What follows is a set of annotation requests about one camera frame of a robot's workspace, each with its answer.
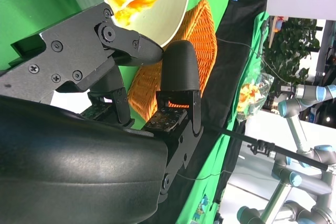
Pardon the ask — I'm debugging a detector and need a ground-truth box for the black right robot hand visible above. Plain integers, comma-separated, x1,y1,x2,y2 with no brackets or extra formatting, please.
0,2,204,224

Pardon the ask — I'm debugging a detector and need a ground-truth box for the grey round bowl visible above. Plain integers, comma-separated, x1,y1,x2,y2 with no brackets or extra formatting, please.
62,0,193,49

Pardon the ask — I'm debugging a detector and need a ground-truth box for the orange wicker basket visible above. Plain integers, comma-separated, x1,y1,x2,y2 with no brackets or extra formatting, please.
127,0,218,121

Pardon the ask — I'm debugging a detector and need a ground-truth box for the clear bag of bread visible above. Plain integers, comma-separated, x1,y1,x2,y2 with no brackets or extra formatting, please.
236,73,275,124

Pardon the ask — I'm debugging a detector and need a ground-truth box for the green cloth with cartoon print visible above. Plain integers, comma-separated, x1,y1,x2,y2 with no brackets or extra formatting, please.
174,11,270,224

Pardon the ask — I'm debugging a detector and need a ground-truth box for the green tablecloth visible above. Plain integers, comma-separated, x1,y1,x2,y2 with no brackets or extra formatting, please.
0,0,229,132

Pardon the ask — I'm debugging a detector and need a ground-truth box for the black backdrop curtain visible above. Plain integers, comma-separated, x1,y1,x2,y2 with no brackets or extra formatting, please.
154,0,269,224

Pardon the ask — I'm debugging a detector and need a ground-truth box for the black boom pole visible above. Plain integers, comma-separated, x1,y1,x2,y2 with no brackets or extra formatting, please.
207,125,336,173

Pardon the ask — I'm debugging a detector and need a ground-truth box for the green leafy plant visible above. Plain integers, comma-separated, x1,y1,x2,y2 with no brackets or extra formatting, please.
262,18,322,88

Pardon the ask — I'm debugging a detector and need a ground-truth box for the grey building pillar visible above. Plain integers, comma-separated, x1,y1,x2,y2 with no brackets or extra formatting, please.
316,20,336,78

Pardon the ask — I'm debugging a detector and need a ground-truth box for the thin white cable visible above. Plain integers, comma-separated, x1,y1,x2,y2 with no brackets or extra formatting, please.
217,37,299,86

